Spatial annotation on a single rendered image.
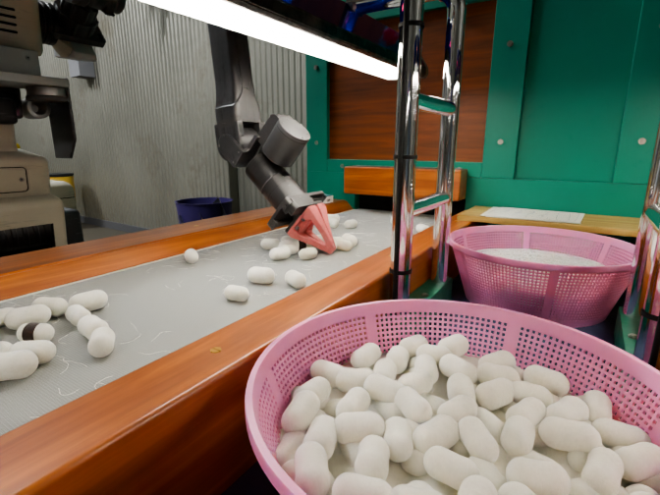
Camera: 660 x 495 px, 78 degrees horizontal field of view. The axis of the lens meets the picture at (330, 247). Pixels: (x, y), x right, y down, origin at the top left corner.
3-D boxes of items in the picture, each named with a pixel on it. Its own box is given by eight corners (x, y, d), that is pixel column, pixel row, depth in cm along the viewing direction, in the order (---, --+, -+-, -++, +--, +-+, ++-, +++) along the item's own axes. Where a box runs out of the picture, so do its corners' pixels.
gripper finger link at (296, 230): (359, 232, 67) (324, 192, 70) (337, 240, 62) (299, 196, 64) (337, 257, 71) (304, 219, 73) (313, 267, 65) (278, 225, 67)
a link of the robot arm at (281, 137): (250, 144, 77) (215, 145, 70) (279, 93, 70) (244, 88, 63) (289, 190, 74) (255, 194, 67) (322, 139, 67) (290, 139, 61)
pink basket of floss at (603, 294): (503, 347, 49) (512, 272, 47) (419, 278, 75) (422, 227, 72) (687, 330, 54) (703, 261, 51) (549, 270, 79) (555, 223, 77)
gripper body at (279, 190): (330, 197, 70) (303, 168, 71) (293, 204, 61) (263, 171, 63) (309, 223, 73) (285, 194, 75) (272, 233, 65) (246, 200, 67)
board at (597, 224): (456, 220, 82) (457, 214, 82) (474, 210, 94) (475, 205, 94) (663, 240, 65) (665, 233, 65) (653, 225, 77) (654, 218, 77)
